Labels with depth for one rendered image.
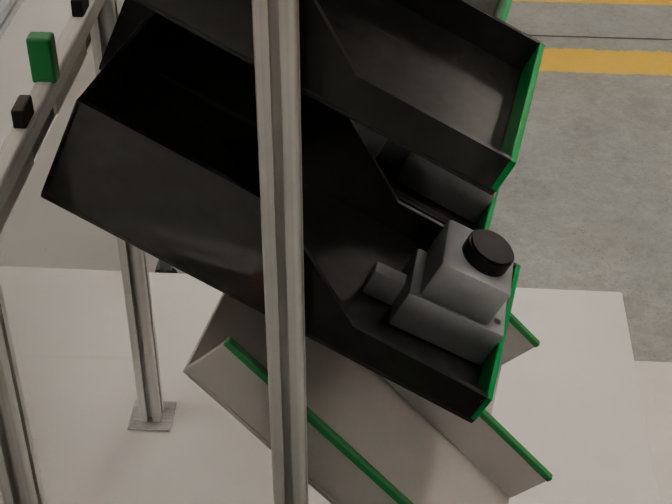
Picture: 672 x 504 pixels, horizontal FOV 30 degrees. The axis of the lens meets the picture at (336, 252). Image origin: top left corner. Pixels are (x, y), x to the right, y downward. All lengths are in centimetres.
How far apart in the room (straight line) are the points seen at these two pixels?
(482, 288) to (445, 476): 23
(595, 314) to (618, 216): 169
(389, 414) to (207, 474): 31
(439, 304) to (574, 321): 61
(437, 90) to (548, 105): 277
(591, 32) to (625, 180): 80
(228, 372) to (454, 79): 22
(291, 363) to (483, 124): 17
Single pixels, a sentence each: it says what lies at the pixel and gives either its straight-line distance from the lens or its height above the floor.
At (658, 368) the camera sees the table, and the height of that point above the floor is 86.
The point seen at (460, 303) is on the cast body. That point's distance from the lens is 74.
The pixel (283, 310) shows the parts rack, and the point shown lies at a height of 127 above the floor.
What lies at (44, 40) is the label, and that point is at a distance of 81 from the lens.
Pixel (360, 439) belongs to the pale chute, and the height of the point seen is 109.
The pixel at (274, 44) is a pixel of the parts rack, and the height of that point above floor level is 143.
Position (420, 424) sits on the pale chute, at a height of 106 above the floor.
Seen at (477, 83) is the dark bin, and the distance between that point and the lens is 71.
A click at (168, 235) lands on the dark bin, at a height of 129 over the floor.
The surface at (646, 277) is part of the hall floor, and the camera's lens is 286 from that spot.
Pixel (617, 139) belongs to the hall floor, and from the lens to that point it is 333.
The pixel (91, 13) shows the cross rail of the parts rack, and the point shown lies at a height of 131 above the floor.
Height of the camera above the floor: 170
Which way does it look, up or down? 37 degrees down
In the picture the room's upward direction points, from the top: straight up
